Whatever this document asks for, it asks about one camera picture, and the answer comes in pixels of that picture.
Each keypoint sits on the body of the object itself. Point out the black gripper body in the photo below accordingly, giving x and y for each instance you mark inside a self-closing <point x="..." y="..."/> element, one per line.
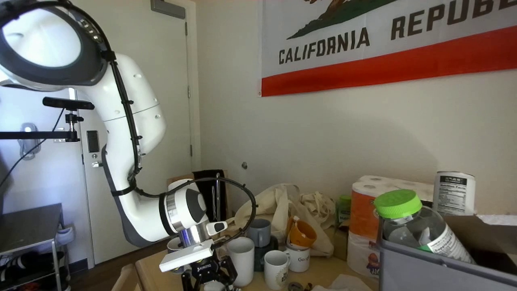
<point x="209" y="272"/>

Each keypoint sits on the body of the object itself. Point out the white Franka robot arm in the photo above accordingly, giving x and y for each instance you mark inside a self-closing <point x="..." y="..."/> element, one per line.
<point x="134" y="123"/>

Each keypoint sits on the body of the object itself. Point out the white canvas bag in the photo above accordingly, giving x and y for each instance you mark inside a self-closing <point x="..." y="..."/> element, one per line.
<point x="291" y="207"/>

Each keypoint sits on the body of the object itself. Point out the tall white mug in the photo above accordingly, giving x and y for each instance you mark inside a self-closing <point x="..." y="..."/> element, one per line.
<point x="241" y="261"/>

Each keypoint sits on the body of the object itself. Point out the white mug with print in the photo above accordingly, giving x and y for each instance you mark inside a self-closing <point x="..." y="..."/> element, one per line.
<point x="276" y="269"/>

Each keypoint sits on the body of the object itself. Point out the grey mug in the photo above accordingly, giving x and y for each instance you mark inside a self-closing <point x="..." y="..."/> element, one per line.
<point x="260" y="232"/>

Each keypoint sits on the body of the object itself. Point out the short white mug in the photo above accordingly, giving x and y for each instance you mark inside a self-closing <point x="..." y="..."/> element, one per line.
<point x="299" y="259"/>

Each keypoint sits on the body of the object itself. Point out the orange cup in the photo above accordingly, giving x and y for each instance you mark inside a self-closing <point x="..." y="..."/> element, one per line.
<point x="302" y="235"/>

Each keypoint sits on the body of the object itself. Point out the small green bottle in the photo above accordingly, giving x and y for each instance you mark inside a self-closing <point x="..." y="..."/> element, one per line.
<point x="343" y="211"/>

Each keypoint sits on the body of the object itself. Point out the orange paper towel pack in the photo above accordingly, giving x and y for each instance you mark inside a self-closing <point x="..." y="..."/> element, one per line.
<point x="365" y="216"/>

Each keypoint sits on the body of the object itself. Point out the door keypad lock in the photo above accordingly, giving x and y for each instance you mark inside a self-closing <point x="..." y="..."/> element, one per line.
<point x="92" y="146"/>

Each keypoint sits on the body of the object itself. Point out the metal shelf cart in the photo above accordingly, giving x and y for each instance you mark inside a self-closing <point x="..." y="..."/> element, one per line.
<point x="26" y="232"/>

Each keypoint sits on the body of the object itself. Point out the green cap plastic bottle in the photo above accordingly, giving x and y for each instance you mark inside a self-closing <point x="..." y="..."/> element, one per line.
<point x="414" y="227"/>

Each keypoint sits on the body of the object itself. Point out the grey plastic bin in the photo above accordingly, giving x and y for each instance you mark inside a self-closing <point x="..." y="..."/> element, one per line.
<point x="430" y="272"/>

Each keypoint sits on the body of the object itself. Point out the white door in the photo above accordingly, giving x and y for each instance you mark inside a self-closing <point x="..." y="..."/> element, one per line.
<point x="167" y="65"/>

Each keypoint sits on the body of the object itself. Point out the white labelled canister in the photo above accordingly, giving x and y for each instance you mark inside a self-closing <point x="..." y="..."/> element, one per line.
<point x="454" y="195"/>

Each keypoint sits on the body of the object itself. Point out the cardboard box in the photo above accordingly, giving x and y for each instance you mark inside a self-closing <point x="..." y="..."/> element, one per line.
<point x="490" y="237"/>

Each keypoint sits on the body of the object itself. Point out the California Republic flag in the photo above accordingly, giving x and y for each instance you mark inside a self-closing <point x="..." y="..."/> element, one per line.
<point x="388" y="59"/>

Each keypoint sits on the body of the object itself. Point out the grey door closer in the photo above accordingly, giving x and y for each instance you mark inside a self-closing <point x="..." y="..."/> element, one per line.
<point x="168" y="9"/>

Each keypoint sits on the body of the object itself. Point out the black camera on stand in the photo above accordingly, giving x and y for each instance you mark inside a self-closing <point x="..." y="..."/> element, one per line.
<point x="66" y="104"/>

